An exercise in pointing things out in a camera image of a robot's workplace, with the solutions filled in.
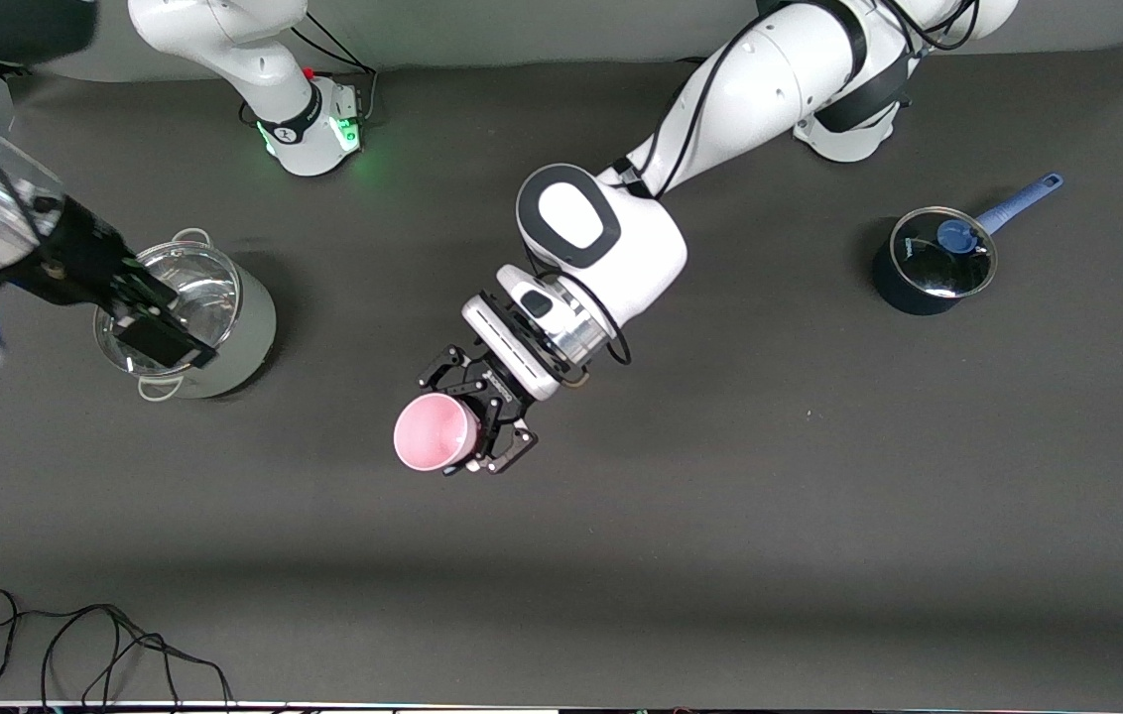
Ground black right arm base cables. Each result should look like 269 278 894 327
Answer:
239 15 379 127

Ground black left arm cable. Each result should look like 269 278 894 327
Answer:
522 0 979 366

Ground dark grey table cover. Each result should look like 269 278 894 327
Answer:
0 40 1123 707

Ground pink plastic cup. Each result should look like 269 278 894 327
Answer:
393 393 481 473

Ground grey steel stock pot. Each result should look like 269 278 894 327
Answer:
93 228 277 402

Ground glass lid with blue knob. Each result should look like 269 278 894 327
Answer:
890 206 998 299

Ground thin black loose cable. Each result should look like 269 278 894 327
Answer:
0 589 233 709

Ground dark blue saucepan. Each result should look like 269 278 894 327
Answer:
872 173 1064 316

